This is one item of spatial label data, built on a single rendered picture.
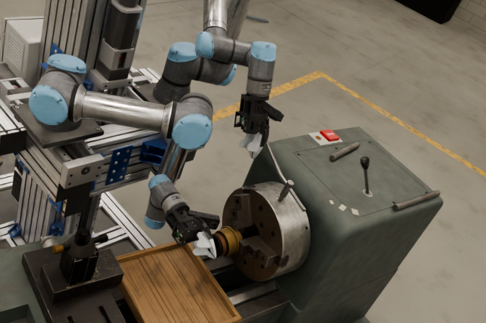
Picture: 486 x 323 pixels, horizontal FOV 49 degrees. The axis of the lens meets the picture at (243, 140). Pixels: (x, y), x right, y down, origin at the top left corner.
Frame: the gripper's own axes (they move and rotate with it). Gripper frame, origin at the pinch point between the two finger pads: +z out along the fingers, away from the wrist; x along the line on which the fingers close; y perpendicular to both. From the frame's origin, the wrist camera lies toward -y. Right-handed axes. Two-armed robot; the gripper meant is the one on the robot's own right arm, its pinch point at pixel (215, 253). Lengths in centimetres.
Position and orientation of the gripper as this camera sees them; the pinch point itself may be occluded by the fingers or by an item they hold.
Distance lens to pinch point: 167.0
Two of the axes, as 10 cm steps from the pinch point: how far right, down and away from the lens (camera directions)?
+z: 5.5, 6.1, -5.7
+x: 3.2, -7.9, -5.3
